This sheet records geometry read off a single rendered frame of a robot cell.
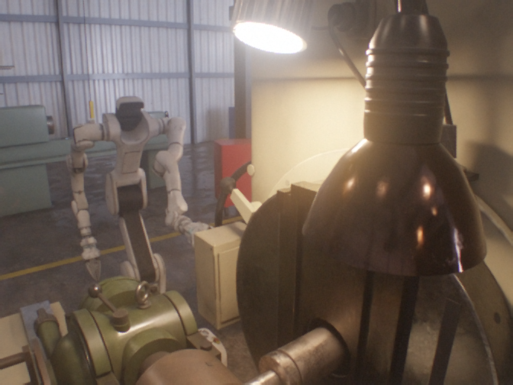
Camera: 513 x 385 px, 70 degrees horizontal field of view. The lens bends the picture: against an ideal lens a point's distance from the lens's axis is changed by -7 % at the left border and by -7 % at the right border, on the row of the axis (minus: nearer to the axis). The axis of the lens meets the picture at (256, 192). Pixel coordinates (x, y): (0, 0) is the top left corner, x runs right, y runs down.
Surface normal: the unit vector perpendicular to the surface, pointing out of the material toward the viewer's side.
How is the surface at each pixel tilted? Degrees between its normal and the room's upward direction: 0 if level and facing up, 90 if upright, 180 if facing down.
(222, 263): 90
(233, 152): 90
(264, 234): 90
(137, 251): 59
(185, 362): 5
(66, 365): 54
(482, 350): 90
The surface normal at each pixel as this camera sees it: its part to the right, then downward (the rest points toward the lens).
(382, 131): -0.75, 0.27
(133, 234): 0.52, -0.31
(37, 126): 0.62, 0.22
